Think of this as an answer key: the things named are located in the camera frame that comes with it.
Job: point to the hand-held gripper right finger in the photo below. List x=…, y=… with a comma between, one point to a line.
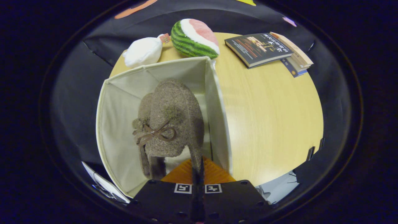
x=230, y=199

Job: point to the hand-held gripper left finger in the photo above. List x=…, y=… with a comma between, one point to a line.
x=164, y=199

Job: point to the cream fabric storage box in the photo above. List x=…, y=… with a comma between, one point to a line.
x=118, y=124

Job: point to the brown fuzzy shoe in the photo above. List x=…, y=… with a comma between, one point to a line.
x=177, y=102
x=144, y=109

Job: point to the white flat device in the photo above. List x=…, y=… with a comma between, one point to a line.
x=105, y=183

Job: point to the blue cover book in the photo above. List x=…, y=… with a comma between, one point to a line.
x=293, y=70

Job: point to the white plush toy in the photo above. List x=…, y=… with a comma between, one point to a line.
x=143, y=51

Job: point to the black cover book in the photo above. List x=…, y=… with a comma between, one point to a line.
x=258, y=48

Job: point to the beige cover book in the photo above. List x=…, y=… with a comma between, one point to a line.
x=298, y=54

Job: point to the watermelon slice plush toy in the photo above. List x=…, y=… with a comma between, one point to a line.
x=192, y=39

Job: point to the small black bracket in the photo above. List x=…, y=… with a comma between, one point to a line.
x=311, y=153
x=321, y=143

